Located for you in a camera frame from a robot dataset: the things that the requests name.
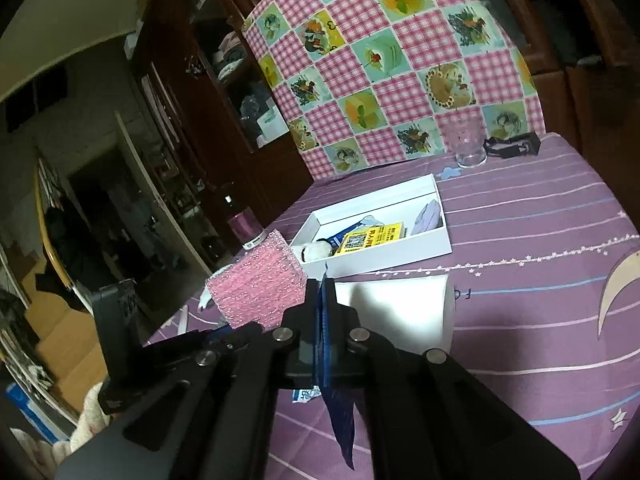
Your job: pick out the clear glass cup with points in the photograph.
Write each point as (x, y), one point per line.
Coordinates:
(466, 138)

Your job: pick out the yellow tissue packet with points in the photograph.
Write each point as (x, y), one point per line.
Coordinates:
(379, 235)

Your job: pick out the purple pump bottle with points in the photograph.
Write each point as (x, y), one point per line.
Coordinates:
(243, 223)

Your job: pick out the person left hand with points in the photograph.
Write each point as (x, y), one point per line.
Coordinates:
(92, 419)

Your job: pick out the white face cloth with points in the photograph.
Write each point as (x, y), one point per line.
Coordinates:
(206, 295)

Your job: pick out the purple striped tablecloth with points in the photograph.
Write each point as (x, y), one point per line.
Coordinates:
(533, 240)

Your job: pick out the white toilet paper roll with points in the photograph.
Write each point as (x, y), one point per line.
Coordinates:
(414, 314)

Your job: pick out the white cardboard box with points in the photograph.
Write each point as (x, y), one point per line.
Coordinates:
(398, 203)

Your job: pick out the lavender soft pad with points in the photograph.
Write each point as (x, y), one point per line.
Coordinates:
(430, 218)

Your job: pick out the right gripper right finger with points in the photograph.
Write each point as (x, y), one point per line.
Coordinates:
(427, 416)

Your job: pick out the pink checkered patchwork cloth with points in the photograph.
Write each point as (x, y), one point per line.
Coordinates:
(362, 83)

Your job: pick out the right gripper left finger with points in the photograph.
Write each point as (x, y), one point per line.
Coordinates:
(210, 417)

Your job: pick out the blue eye mask packet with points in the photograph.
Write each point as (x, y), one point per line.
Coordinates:
(364, 223)

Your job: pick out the black strap clip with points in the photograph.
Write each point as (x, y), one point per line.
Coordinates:
(526, 144)

